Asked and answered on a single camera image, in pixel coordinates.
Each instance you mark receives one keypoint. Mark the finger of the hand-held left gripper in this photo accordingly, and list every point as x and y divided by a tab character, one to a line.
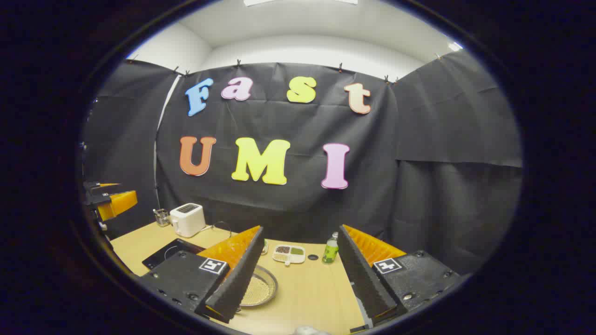
118	203
108	185

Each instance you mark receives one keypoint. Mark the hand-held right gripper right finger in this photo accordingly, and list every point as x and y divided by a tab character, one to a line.
363	279

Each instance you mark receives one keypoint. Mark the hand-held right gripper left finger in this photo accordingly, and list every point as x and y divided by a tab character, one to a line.
242	274

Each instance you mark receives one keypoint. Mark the stainless steel pot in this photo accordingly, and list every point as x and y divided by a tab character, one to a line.
263	288

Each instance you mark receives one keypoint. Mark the black induction cooktop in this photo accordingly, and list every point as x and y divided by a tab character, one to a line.
165	253

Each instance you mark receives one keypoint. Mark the heap of soybeans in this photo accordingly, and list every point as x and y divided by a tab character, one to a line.
260	291

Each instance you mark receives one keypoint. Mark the white rectangular plate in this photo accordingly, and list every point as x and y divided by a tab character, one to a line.
265	247

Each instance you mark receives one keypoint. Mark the green drink bottle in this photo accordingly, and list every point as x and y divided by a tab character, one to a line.
330	251

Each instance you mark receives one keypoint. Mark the white divided dish with beans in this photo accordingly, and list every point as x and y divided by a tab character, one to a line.
288	254

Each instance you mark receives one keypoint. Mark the white toaster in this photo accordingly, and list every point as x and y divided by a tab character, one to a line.
187	220

